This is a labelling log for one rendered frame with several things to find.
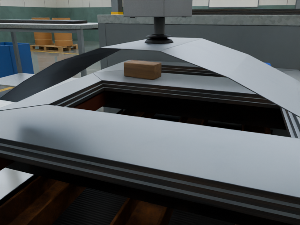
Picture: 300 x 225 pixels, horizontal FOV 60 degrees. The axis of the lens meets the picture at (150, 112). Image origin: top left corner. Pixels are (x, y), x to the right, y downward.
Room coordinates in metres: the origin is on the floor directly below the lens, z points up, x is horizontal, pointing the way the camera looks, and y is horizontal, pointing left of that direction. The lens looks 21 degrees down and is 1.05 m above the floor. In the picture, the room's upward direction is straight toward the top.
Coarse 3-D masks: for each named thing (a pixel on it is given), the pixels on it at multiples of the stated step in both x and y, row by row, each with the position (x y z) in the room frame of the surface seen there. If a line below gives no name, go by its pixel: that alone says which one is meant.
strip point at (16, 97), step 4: (64, 80) 0.58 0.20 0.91; (48, 84) 0.53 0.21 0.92; (52, 84) 0.55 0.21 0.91; (36, 88) 0.51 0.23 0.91; (40, 88) 0.53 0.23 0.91; (44, 88) 0.55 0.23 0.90; (24, 92) 0.48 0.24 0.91; (28, 92) 0.50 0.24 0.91; (32, 92) 0.52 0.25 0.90; (36, 92) 0.55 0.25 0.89; (8, 96) 0.45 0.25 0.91; (12, 96) 0.46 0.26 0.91; (16, 96) 0.48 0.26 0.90; (20, 96) 0.50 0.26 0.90; (24, 96) 0.52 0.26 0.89; (28, 96) 0.55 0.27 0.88; (8, 100) 0.48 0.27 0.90; (12, 100) 0.50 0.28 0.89; (16, 100) 0.52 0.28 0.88; (20, 100) 0.54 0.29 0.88
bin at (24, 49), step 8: (0, 48) 4.36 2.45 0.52; (8, 48) 4.28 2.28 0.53; (24, 48) 4.54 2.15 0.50; (0, 56) 4.37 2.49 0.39; (8, 56) 4.30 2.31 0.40; (24, 56) 4.52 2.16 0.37; (0, 64) 4.39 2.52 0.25; (8, 64) 4.31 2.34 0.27; (16, 64) 4.34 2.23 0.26; (24, 64) 4.49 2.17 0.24; (32, 64) 4.65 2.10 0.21; (0, 72) 4.41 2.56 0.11; (8, 72) 4.33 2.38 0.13; (16, 72) 4.32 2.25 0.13; (24, 72) 4.46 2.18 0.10; (32, 72) 4.62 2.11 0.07
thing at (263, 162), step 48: (192, 96) 0.74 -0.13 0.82; (240, 96) 0.70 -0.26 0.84; (0, 144) 0.41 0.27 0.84; (48, 144) 0.40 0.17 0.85; (96, 144) 0.40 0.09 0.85; (144, 144) 0.40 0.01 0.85; (192, 144) 0.40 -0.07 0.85; (240, 144) 0.40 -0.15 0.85; (288, 144) 0.40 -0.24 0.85; (192, 192) 0.29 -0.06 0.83; (240, 192) 0.28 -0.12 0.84; (288, 192) 0.27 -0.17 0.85
